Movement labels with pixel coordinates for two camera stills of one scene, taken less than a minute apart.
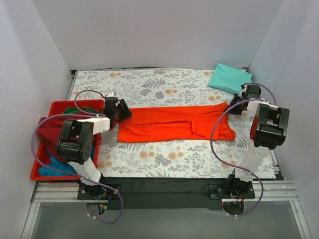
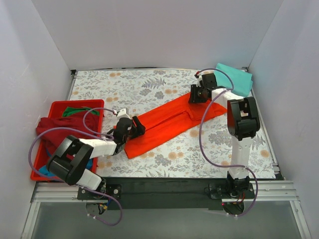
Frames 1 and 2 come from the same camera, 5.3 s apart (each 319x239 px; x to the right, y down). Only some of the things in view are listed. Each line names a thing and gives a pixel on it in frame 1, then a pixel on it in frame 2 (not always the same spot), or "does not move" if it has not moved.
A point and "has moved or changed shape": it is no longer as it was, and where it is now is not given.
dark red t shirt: x=49 y=129 does not move
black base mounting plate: x=166 y=193 does not move
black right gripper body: x=237 y=105 -> x=197 y=93
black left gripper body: x=120 y=111 -> x=134 y=126
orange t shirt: x=190 y=123 has moved or changed shape
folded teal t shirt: x=229 y=78 does not move
